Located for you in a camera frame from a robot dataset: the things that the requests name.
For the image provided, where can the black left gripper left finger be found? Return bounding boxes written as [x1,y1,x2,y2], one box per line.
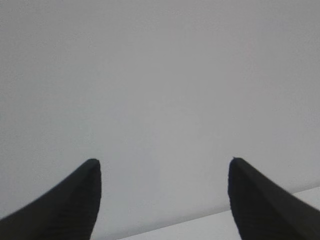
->
[0,159,102,240]

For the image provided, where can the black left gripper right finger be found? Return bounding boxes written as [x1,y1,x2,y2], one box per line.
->
[227,157,320,240]

